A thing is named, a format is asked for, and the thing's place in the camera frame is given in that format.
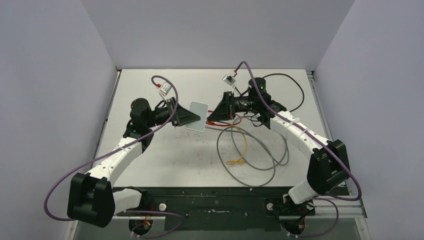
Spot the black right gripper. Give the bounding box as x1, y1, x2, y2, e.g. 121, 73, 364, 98
207, 91, 257, 122

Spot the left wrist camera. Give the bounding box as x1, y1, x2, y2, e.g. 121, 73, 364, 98
158, 82, 172, 99

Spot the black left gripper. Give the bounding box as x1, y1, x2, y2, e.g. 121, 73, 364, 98
145, 97, 200, 128

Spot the white network switch box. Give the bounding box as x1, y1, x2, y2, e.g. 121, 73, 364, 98
185, 101, 209, 132

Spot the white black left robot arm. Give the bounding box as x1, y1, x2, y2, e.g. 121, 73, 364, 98
67, 97, 208, 228

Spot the red ethernet cable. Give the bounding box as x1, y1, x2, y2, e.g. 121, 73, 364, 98
205, 110, 243, 128

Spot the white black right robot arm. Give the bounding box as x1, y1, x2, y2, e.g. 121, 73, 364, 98
207, 77, 349, 214

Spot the yellow ethernet cable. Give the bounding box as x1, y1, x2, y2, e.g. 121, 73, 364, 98
211, 122, 249, 166

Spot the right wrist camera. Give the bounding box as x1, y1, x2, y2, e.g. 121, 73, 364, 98
222, 73, 237, 92

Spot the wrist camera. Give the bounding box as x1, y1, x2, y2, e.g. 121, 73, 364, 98
158, 82, 172, 99
222, 73, 237, 92

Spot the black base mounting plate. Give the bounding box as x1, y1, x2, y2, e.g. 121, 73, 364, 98
118, 187, 318, 232

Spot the black ethernet cable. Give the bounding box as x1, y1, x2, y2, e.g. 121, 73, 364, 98
261, 73, 306, 114

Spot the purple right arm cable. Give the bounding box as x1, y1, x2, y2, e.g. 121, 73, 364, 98
233, 60, 363, 239

